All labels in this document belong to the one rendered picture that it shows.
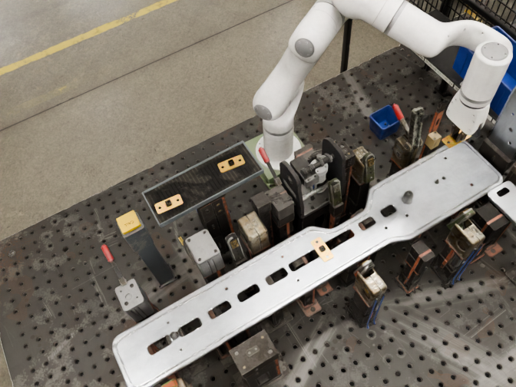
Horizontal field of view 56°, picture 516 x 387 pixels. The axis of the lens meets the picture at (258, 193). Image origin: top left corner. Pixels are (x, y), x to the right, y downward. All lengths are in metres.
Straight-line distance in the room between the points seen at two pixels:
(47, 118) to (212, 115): 1.13
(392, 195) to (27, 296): 1.43
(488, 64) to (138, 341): 1.21
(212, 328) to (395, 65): 1.56
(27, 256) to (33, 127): 1.56
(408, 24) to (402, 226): 0.66
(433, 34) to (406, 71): 1.19
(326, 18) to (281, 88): 0.32
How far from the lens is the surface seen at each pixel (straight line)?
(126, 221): 1.55
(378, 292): 1.51
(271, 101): 1.66
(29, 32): 4.33
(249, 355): 1.46
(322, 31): 1.38
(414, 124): 1.67
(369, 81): 2.43
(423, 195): 1.73
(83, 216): 2.18
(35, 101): 3.77
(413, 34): 1.30
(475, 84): 1.34
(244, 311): 1.53
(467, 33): 1.39
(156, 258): 1.74
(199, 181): 1.56
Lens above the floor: 2.45
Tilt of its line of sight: 59 degrees down
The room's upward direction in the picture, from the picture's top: 9 degrees counter-clockwise
